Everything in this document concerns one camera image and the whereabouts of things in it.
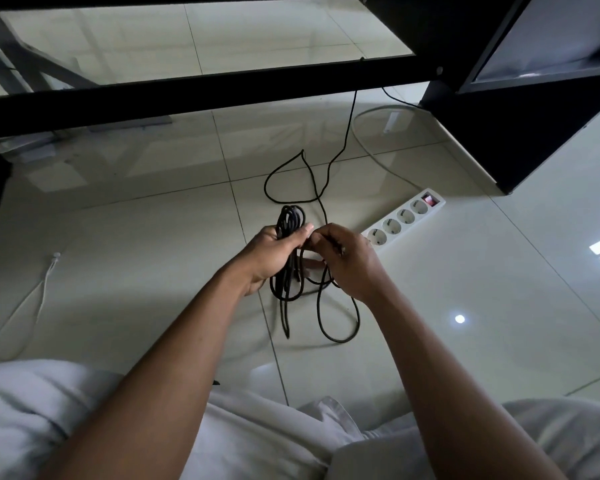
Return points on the person's right hand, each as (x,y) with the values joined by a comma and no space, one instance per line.
(352,267)

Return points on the person's left hand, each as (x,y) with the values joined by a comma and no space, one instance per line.
(267,254)

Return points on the person's right fingers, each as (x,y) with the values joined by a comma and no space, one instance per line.
(319,238)

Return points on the person's left thumb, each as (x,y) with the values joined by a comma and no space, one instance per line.
(298,234)

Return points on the person's right forearm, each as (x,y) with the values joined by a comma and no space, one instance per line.
(455,389)

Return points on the person's left forearm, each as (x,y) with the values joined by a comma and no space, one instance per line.
(145,384)

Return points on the white power strip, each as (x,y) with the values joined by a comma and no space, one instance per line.
(404,218)

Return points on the black glass-top desk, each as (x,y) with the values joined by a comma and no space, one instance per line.
(205,59)

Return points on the person's white clothing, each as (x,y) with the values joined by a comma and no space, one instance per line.
(280,434)

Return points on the black cabinet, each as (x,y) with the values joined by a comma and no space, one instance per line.
(520,84)

